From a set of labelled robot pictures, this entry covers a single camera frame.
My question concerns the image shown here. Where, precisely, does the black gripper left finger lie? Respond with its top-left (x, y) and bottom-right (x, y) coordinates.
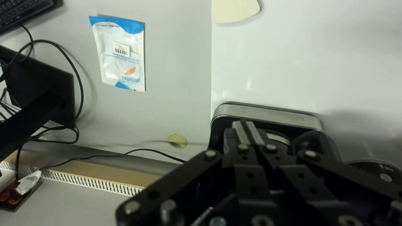
top-left (115, 119), bottom-right (268, 226)

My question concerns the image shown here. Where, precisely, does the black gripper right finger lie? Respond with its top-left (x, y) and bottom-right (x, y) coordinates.
top-left (244, 119), bottom-right (402, 226)

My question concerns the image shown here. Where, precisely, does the blue white plastic packet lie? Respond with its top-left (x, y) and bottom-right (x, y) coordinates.
top-left (87, 15), bottom-right (146, 93)

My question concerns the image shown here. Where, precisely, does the white power adapter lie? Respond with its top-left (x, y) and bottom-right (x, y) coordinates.
top-left (15, 168), bottom-right (43, 196)

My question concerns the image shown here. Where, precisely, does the black monitor stand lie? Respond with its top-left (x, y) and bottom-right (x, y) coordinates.
top-left (0, 44), bottom-right (76, 162)

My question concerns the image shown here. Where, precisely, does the red black flat object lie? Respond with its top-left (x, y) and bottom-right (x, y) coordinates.
top-left (0, 183), bottom-right (42, 214)

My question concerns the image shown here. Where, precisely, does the black keyboard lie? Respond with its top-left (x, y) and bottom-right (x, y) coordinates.
top-left (0, 0), bottom-right (65, 35)

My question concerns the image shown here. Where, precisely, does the thin black cable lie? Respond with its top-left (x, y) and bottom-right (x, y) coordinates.
top-left (48, 147), bottom-right (188, 171)

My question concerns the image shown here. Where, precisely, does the white slotted cable duct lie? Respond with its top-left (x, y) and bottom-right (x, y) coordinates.
top-left (0, 162), bottom-right (145, 198)

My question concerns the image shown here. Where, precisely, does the thick black looped cable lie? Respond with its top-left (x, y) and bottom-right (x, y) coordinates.
top-left (15, 23), bottom-right (85, 146)

